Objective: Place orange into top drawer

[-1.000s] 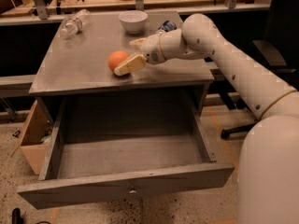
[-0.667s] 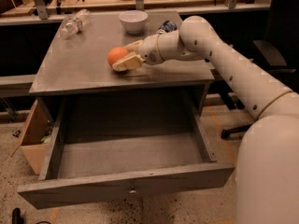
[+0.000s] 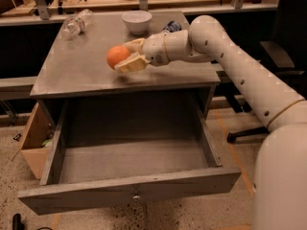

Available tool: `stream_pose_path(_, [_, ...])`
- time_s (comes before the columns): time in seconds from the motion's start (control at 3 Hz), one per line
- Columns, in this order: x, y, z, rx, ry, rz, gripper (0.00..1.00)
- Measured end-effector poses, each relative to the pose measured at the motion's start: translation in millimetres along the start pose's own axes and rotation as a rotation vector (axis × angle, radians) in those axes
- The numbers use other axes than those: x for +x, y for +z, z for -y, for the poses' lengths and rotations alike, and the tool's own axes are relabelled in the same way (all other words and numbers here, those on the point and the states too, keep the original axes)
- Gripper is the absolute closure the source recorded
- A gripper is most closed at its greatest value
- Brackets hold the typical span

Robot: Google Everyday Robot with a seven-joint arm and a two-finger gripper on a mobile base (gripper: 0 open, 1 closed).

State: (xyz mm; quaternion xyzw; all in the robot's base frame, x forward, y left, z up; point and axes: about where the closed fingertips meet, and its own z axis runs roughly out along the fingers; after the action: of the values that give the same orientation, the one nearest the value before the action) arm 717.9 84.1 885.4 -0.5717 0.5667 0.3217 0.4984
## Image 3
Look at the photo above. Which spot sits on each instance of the white ceramic bowl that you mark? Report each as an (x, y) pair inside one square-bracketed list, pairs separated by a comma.
[(137, 22)]

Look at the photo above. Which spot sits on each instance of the brown cardboard box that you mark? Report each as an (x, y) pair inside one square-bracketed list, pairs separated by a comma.
[(31, 144)]

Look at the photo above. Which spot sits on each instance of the open grey top drawer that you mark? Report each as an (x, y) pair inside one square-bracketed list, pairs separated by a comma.
[(109, 152)]

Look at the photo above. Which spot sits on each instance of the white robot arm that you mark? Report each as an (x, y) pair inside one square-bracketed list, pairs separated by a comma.
[(280, 179)]

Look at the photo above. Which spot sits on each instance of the clear plastic water bottle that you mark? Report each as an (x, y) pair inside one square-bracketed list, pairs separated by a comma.
[(77, 24)]

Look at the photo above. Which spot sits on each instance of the orange fruit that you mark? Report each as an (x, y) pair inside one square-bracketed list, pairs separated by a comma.
[(116, 54)]

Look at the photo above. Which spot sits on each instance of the grey cabinet with top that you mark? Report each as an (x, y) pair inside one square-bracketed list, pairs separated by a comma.
[(78, 68)]

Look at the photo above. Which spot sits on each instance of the grey metal rail shelf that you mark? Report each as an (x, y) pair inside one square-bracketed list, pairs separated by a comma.
[(16, 87)]

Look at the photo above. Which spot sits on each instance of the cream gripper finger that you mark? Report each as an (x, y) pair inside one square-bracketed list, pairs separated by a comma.
[(135, 46), (133, 63)]

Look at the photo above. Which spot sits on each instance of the black object on floor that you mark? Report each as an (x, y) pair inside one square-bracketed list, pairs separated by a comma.
[(17, 223)]

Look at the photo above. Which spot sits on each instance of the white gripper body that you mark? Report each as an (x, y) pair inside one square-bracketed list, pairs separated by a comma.
[(154, 49)]

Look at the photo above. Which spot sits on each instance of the blue soda can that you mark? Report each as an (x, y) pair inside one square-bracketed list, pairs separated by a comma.
[(172, 27)]

